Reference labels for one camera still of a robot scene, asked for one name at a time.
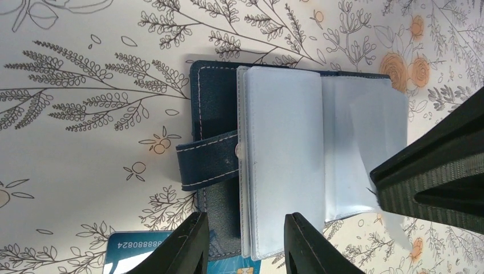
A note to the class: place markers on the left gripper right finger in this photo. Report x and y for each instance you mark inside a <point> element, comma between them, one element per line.
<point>307,251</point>

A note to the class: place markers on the blue card holder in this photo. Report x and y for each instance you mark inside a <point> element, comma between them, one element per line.
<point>270,140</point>

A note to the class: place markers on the floral table mat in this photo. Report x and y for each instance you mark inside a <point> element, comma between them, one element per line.
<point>95,96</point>

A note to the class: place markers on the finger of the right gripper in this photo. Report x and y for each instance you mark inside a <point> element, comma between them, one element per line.
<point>458,135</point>
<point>450,194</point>

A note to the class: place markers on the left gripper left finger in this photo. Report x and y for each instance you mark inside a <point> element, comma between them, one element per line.
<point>184,251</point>

